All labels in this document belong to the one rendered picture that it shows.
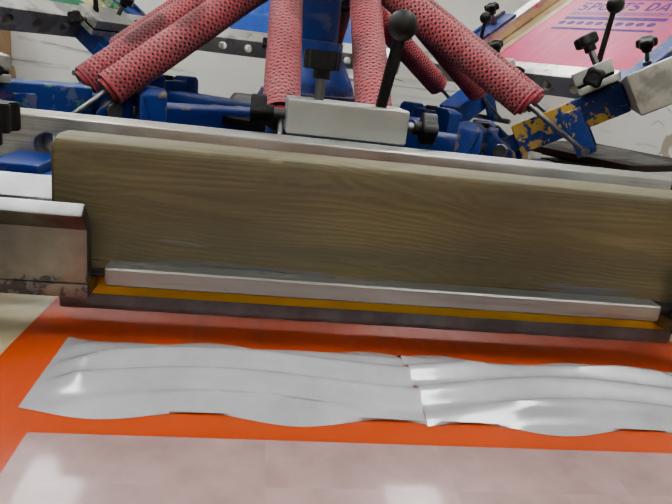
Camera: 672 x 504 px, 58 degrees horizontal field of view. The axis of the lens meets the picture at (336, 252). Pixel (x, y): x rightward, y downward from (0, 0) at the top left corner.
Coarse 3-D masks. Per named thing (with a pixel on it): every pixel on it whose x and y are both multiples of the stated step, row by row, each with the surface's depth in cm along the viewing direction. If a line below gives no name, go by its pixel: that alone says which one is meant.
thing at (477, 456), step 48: (432, 336) 38; (480, 336) 39; (528, 336) 40; (432, 432) 28; (480, 432) 28; (528, 432) 29; (624, 432) 30; (480, 480) 25; (528, 480) 25; (576, 480) 25; (624, 480) 26
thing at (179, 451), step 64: (64, 320) 34; (128, 320) 35; (192, 320) 36; (256, 320) 37; (0, 384) 27; (0, 448) 23; (64, 448) 24; (128, 448) 24; (192, 448) 24; (256, 448) 25; (320, 448) 25; (384, 448) 26
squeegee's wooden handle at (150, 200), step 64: (64, 192) 32; (128, 192) 32; (192, 192) 32; (256, 192) 33; (320, 192) 33; (384, 192) 33; (448, 192) 34; (512, 192) 34; (576, 192) 35; (640, 192) 36; (128, 256) 33; (192, 256) 33; (256, 256) 34; (320, 256) 34; (384, 256) 35; (448, 256) 35; (512, 256) 35; (576, 256) 36; (640, 256) 36
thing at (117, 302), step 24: (168, 312) 35; (192, 312) 35; (216, 312) 36; (240, 312) 36; (264, 312) 36; (288, 312) 36; (312, 312) 36; (336, 312) 36; (360, 312) 37; (384, 312) 37; (576, 336) 39; (600, 336) 39; (624, 336) 39; (648, 336) 39
